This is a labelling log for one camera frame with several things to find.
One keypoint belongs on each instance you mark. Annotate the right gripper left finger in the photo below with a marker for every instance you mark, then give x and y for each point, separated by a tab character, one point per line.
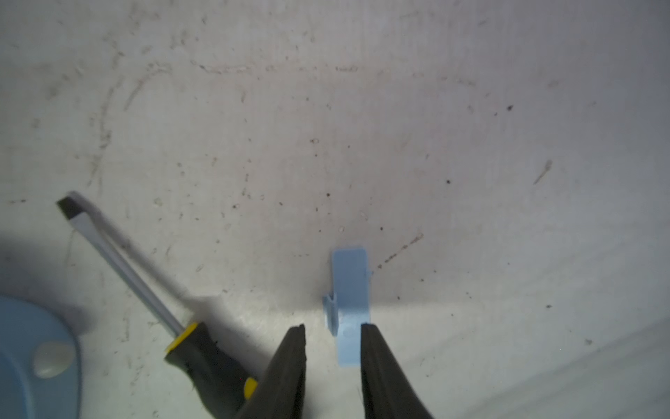
280	393

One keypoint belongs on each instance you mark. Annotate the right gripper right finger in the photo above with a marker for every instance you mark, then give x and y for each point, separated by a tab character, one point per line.
386	391

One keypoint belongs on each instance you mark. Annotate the light blue battery cover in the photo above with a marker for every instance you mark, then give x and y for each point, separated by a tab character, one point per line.
347	306

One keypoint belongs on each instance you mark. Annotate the black yellow screwdriver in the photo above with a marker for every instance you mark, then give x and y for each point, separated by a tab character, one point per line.
219	379

